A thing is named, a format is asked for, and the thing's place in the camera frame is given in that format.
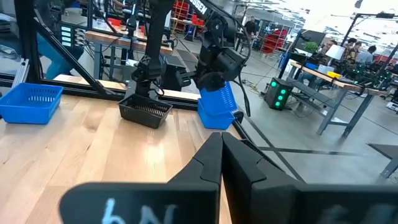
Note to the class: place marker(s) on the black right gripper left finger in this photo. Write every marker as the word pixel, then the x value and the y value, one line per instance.
pixel 155 202

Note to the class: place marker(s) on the black box with lit displays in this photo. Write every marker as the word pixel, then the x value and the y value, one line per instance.
pixel 66 35

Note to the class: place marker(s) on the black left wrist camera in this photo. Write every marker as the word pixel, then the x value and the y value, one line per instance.
pixel 231 63

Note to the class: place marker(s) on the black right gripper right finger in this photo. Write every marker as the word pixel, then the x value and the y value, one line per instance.
pixel 264 193

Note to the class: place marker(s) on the red storage shelf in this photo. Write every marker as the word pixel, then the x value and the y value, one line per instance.
pixel 180 12

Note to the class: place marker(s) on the blue plastic basket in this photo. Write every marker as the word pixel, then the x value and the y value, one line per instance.
pixel 29 102
pixel 217 99
pixel 214 123

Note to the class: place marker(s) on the black monitor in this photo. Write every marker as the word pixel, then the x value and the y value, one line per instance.
pixel 314 35

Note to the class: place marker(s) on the green potted plant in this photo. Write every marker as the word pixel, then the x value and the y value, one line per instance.
pixel 310 46

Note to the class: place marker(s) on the small white shade lamp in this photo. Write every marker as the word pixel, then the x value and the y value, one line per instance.
pixel 335 52

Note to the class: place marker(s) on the wooden workbench with grey legs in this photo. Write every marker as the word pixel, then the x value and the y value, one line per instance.
pixel 326 81

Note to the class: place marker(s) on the black background robot arm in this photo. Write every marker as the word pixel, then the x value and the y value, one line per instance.
pixel 131 21

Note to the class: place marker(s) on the person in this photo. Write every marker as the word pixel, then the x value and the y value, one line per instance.
pixel 59 65
pixel 349 49
pixel 329 46
pixel 366 56
pixel 249 26

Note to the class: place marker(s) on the silver aluminium extrusion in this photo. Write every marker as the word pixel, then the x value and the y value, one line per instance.
pixel 20 74

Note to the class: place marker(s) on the yellow box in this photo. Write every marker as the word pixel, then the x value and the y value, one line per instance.
pixel 333 75

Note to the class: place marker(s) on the black tower with green lights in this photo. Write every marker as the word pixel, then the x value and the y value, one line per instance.
pixel 277 93

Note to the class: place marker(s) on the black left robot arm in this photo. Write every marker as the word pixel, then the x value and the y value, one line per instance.
pixel 157 31

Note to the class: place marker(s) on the black aluminium rig frame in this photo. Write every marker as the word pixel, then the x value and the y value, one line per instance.
pixel 26 37

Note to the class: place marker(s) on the black plastic basket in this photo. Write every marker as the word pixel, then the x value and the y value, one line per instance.
pixel 144 112

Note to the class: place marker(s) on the red bin rack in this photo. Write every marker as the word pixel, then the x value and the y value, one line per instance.
pixel 275 40

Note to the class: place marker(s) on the dark grey table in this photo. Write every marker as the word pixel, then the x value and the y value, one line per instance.
pixel 385 152

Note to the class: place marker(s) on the black background rig frame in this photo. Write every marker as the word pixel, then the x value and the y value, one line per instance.
pixel 373 15

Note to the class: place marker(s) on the black control box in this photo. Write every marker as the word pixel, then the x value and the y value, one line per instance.
pixel 172 74

